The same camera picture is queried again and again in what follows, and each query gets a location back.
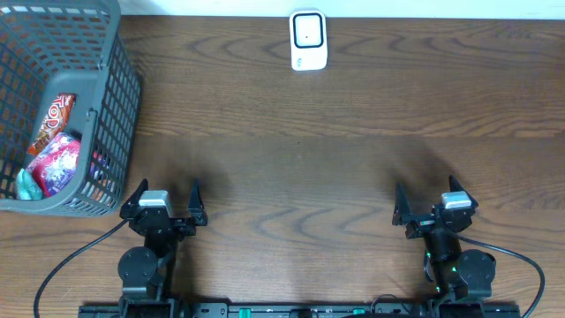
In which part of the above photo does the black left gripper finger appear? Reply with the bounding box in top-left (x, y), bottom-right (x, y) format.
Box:
top-left (188, 179), bottom-right (208, 226)
top-left (119, 178), bottom-right (148, 219)

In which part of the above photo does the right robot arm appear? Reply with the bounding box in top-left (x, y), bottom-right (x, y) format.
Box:
top-left (392, 176), bottom-right (496, 317)

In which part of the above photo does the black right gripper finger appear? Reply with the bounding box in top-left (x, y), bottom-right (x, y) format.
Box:
top-left (448, 175), bottom-right (478, 209)
top-left (392, 183), bottom-right (413, 226)

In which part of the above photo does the grey plastic mesh basket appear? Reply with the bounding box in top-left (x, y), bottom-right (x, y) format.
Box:
top-left (1, 0), bottom-right (141, 217)

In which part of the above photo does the orange Top chocolate bar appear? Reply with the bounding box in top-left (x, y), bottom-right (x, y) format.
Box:
top-left (27, 93), bottom-right (76, 155)

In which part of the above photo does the teal snack wrapper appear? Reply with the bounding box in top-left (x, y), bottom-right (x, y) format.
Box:
top-left (15, 169), bottom-right (43, 201)

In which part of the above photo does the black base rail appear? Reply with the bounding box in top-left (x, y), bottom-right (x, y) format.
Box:
top-left (78, 302), bottom-right (520, 318)

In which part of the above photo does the red purple liners pack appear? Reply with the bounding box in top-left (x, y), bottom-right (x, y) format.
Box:
top-left (26, 132), bottom-right (80, 198)

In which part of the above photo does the white barcode scanner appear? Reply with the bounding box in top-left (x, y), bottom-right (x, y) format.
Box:
top-left (289, 10), bottom-right (328, 72)

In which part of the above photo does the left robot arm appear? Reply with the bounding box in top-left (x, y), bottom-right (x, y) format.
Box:
top-left (117, 179), bottom-right (208, 317)

